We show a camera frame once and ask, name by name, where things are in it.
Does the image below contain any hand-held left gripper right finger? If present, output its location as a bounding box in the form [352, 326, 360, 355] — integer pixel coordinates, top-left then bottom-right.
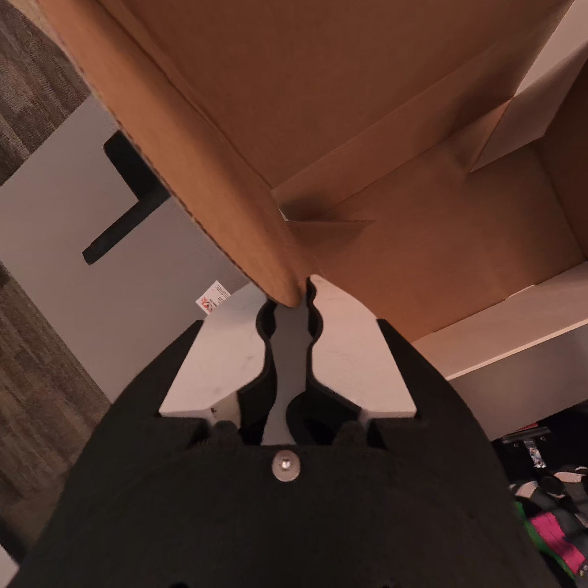
[304, 275, 418, 422]

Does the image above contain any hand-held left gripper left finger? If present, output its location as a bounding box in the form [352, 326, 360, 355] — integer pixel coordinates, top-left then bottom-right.
[158, 282, 278, 422]

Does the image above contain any cardboard box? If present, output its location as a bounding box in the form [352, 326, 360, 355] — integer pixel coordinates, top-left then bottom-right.
[37, 0, 588, 382]

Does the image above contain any white red label sticker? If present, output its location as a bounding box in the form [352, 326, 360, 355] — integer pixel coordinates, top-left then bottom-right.
[195, 280, 231, 316]

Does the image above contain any black metal clamp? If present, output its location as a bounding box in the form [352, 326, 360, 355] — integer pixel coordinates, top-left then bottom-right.
[501, 426, 552, 469]

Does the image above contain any pink green item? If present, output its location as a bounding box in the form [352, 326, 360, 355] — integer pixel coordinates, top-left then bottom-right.
[514, 501, 588, 580]

